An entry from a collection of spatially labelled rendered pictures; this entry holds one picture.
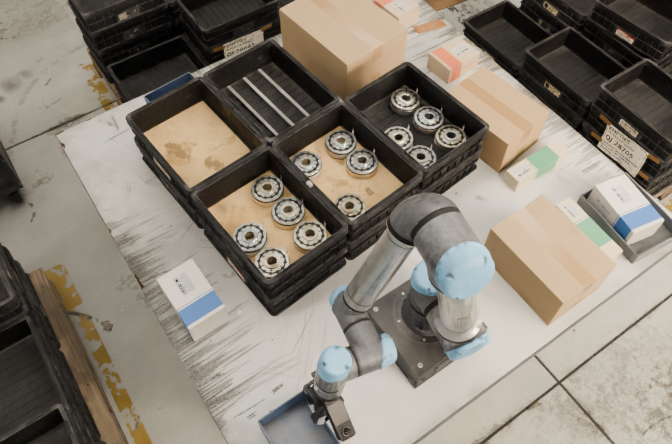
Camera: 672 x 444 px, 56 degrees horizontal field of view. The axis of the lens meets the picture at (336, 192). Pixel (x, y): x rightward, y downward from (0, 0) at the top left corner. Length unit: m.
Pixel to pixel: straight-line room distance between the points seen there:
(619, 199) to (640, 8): 1.45
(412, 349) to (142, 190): 1.07
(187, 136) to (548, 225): 1.21
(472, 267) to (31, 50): 3.25
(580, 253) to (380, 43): 1.02
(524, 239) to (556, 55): 1.47
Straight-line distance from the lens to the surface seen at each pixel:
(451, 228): 1.26
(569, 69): 3.23
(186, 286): 1.96
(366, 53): 2.36
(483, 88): 2.35
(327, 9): 2.54
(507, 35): 3.50
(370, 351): 1.53
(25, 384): 2.46
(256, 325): 1.97
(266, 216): 2.00
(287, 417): 1.87
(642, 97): 3.07
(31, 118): 3.69
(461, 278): 1.25
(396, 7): 2.76
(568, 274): 1.97
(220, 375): 1.93
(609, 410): 2.81
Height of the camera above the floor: 2.50
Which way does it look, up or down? 55 degrees down
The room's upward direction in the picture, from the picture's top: straight up
